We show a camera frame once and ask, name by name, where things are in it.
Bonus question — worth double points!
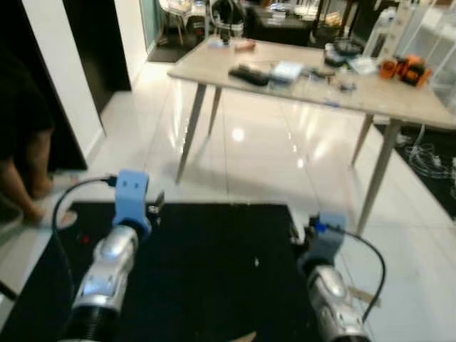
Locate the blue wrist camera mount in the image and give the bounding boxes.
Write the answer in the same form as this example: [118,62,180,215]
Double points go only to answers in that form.
[299,211,348,269]
[113,169,152,237]

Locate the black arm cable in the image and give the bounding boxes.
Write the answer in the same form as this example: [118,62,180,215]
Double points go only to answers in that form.
[51,174,119,287]
[333,225,388,323]

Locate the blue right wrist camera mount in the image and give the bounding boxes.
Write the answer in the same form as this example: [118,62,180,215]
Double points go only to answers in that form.
[299,211,348,269]

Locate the brown cardboard scrap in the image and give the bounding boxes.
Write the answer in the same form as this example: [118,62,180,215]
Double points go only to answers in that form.
[227,331,258,342]
[348,284,383,308]

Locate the white shelf unit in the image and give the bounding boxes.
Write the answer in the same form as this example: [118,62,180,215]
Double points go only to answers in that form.
[390,0,456,81]

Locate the black handheld controller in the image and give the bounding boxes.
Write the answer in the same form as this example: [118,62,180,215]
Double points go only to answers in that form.
[229,63,272,87]

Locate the printed clear packet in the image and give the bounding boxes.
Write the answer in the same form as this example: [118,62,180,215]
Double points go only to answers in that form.
[346,55,379,76]

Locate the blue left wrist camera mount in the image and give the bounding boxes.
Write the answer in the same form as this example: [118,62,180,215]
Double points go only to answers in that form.
[113,169,152,237]

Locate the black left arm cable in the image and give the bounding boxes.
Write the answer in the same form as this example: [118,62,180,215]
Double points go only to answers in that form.
[51,174,119,287]

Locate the pale table leg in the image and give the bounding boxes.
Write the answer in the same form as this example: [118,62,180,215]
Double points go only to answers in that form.
[207,85,224,137]
[174,81,208,185]
[350,113,375,169]
[356,120,402,235]

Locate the wooden chair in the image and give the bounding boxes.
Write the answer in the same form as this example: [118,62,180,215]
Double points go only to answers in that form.
[160,0,247,44]

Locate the large grey organiser box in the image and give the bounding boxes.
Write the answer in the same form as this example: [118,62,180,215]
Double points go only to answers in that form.
[271,60,306,81]

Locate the clear tall container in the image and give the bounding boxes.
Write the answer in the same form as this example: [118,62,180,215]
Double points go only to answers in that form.
[370,6,400,58]

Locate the black patterned rug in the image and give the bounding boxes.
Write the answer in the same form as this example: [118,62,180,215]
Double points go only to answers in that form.
[395,126,456,219]

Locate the person's foot in sandal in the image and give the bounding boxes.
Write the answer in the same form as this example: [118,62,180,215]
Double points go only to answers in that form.
[41,206,80,230]

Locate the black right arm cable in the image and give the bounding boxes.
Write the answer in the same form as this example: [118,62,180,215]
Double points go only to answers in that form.
[333,225,388,323]

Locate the person in black clothes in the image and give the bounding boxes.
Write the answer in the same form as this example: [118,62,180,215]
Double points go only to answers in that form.
[0,48,56,224]

